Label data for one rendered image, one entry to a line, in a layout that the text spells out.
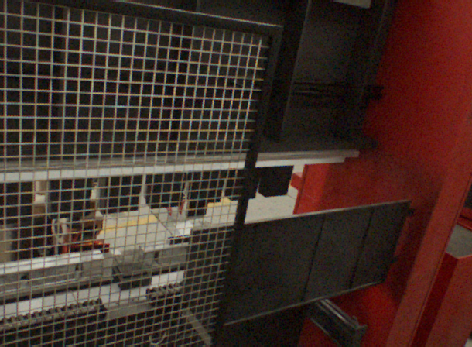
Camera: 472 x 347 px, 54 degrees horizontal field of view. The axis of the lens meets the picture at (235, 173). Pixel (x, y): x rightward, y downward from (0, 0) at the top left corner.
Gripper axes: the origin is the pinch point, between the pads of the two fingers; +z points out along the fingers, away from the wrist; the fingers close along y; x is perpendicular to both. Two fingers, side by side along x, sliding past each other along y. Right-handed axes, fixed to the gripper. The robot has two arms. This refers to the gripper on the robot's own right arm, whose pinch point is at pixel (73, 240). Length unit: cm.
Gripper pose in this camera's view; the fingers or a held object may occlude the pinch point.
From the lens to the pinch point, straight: 247.4
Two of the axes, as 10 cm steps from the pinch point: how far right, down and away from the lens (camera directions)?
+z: -0.8, 9.9, 1.2
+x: 8.9, 0.2, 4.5
